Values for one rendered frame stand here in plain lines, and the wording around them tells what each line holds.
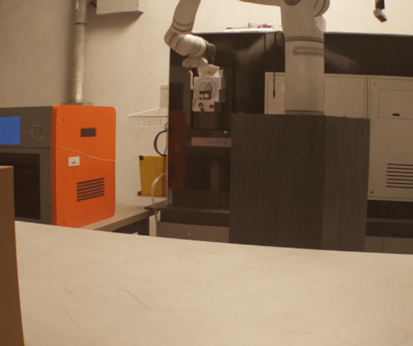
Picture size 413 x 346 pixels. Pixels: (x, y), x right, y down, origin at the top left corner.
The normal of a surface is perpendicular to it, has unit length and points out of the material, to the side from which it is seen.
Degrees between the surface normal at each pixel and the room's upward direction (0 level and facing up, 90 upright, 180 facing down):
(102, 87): 90
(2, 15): 90
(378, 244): 90
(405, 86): 90
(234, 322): 0
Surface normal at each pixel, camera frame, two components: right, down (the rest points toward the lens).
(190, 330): 0.02, -0.99
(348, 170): 0.78, 0.07
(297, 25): -0.62, 0.06
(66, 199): 0.95, 0.05
